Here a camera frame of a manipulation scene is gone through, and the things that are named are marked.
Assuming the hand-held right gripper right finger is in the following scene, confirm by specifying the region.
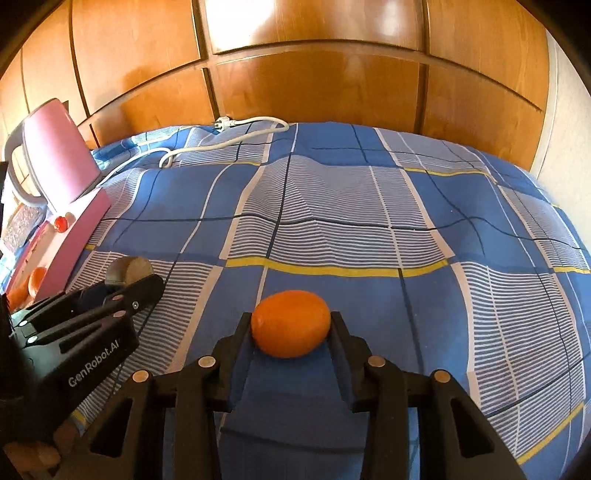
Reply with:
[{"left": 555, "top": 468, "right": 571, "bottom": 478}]
[{"left": 329, "top": 311, "right": 527, "bottom": 480}]

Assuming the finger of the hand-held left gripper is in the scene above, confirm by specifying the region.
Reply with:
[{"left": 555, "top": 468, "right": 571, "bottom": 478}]
[
  {"left": 27, "top": 274, "right": 166, "bottom": 347},
  {"left": 11, "top": 282, "right": 122, "bottom": 326}
]

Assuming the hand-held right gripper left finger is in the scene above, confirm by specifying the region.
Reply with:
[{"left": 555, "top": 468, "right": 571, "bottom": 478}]
[{"left": 69, "top": 313, "right": 254, "bottom": 480}]

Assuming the dark brown fruit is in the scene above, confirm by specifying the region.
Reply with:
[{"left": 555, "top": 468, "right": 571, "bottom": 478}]
[{"left": 105, "top": 256, "right": 154, "bottom": 288}]

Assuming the pink box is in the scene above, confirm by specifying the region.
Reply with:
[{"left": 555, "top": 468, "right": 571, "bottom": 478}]
[{"left": 4, "top": 189, "right": 113, "bottom": 308}]

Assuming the person's left hand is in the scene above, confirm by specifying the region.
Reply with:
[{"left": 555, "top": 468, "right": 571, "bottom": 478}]
[{"left": 0, "top": 418, "right": 88, "bottom": 480}]

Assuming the speckled brown box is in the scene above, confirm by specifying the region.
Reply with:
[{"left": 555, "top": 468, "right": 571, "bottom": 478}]
[{"left": 2, "top": 203, "right": 47, "bottom": 252}]

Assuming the pink electric kettle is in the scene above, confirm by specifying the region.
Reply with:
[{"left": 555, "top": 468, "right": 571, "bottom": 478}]
[{"left": 4, "top": 98, "right": 103, "bottom": 215}]

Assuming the blue plaid blanket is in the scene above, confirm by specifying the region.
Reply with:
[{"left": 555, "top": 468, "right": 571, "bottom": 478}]
[{"left": 0, "top": 121, "right": 591, "bottom": 480}]

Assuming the wooden wardrobe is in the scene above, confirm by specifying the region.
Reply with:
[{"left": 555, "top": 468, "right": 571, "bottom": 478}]
[{"left": 0, "top": 0, "right": 552, "bottom": 171}]

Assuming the white power cable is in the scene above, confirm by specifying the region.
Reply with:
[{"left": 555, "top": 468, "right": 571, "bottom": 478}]
[{"left": 95, "top": 115, "right": 291, "bottom": 183}]

